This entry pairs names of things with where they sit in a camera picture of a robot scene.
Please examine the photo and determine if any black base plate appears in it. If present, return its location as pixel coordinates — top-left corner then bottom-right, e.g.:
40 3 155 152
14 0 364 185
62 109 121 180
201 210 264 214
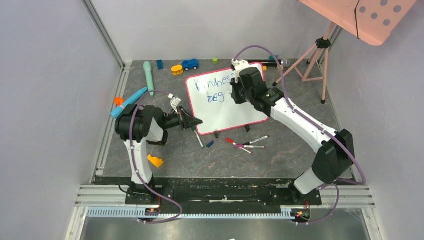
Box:
125 177 322 214

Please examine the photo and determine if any yellow oval toy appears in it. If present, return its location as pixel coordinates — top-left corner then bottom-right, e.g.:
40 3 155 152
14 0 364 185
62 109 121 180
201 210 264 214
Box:
171 64 184 76

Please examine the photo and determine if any small orange toy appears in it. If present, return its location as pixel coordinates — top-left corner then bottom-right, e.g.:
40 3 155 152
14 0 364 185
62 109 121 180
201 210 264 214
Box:
113 97 125 106

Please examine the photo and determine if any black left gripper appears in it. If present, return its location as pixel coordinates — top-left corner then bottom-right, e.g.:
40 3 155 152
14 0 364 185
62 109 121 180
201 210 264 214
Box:
161 105 202 130

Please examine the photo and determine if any pink perforated panel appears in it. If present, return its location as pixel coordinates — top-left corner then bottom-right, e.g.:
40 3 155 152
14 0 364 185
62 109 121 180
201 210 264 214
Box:
300 0 418 46

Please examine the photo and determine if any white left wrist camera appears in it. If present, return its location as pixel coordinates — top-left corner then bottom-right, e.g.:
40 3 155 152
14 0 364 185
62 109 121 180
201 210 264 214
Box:
168 93 181 113

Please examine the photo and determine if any blue toy car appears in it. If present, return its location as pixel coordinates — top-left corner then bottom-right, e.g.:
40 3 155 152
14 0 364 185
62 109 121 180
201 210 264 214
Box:
181 58 200 71

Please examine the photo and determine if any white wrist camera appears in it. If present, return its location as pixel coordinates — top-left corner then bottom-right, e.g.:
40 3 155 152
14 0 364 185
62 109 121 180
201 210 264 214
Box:
230 59 251 79
168 93 181 113

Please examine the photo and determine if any black capped marker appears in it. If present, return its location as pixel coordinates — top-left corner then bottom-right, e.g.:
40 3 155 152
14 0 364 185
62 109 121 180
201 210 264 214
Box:
243 135 270 146

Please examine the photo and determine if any dark blue block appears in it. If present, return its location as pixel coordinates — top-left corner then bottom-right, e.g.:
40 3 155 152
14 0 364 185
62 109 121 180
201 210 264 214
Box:
156 60 165 70

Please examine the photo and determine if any blue marker cap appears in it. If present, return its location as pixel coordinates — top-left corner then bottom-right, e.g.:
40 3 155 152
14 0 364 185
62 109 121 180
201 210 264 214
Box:
206 140 215 148

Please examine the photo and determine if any orange wedge block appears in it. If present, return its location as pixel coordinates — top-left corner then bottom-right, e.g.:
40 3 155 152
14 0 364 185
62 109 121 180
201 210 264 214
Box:
147 154 164 169

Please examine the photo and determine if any pink tripod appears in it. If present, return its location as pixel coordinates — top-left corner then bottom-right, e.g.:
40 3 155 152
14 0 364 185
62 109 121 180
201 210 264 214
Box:
273 21 336 104

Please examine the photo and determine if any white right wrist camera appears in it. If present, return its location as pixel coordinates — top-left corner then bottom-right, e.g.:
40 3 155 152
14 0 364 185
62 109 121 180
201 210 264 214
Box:
230 59 251 79

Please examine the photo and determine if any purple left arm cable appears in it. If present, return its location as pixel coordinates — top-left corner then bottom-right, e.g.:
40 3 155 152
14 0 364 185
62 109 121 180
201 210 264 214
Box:
129 90 183 225

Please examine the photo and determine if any pink framed whiteboard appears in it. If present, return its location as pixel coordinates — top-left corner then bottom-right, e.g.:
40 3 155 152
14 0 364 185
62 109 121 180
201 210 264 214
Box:
185 68 269 136

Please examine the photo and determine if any white toothed cable rail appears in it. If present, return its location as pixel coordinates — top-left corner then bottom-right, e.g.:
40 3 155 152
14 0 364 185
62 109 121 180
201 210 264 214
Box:
86 206 295 220

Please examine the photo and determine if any purple capped marker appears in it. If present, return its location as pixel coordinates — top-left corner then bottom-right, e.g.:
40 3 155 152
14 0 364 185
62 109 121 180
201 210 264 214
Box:
238 144 266 149

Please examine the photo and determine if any red capped marker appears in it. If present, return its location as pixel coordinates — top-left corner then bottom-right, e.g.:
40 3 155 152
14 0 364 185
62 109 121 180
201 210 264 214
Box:
225 138 253 155

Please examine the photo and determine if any large light blue marker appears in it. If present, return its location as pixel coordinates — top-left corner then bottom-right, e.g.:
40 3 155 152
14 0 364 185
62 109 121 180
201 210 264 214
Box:
110 87 148 119

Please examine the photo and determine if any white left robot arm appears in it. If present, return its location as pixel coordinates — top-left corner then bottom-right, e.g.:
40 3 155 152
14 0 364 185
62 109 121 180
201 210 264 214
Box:
115 104 203 204

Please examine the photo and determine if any green capped marker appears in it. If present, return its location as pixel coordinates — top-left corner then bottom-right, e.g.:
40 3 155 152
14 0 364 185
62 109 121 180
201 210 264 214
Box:
191 126 205 149

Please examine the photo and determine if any teal toy microphone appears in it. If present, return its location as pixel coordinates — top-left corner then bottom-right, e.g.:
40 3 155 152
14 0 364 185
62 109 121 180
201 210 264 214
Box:
143 61 155 97

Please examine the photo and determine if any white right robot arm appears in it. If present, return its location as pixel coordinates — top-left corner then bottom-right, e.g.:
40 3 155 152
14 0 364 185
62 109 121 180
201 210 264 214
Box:
230 66 354 204

